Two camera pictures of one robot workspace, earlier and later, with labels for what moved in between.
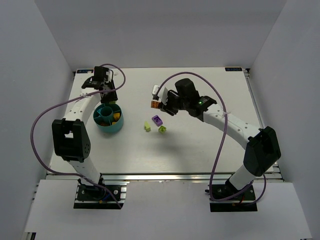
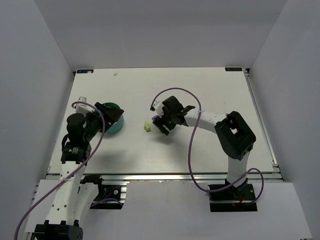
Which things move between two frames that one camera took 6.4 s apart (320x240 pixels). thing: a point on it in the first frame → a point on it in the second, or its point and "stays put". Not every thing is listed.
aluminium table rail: [158, 177] stays put
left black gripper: [109, 94] → [103, 116]
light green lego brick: [147, 126] stays put
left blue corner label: [84, 71] stays put
